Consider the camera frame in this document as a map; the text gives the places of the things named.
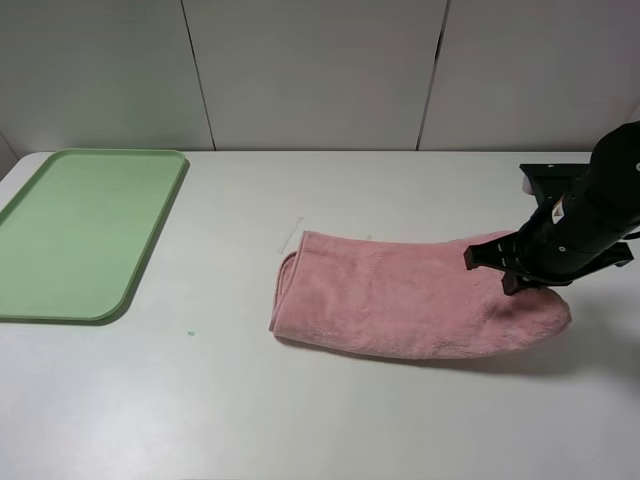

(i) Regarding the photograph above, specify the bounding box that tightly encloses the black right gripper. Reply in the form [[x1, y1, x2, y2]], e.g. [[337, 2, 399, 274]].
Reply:
[[463, 194, 633, 295]]

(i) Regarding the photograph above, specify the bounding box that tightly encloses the pink terry towel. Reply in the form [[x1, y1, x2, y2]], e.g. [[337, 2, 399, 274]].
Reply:
[[269, 231, 571, 360]]

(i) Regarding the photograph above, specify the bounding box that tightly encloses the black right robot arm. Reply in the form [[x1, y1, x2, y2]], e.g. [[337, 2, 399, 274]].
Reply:
[[464, 122, 639, 295]]

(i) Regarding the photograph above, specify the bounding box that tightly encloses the light green plastic tray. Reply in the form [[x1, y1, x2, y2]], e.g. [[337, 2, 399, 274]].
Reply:
[[1, 149, 189, 325]]

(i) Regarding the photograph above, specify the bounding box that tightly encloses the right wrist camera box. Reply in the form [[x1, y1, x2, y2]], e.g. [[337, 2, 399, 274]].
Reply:
[[519, 163, 589, 206]]

